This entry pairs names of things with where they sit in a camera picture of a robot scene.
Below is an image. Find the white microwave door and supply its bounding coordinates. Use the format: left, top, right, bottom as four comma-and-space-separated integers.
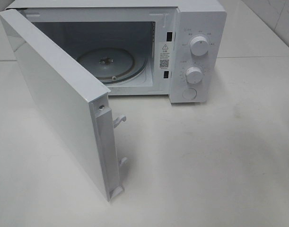
0, 9, 126, 201

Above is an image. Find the white timer knob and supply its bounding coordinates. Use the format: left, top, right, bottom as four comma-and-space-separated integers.
185, 66, 203, 84

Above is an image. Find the glass microwave turntable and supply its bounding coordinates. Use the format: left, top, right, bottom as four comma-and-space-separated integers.
77, 47, 148, 84

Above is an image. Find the white warning label sticker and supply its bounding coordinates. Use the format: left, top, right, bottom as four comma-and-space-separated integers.
158, 42, 173, 70

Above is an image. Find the white microwave oven body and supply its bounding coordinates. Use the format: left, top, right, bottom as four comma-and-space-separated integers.
4, 0, 227, 103

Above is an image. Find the upper white power knob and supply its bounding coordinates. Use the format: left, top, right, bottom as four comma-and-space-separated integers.
190, 34, 209, 57

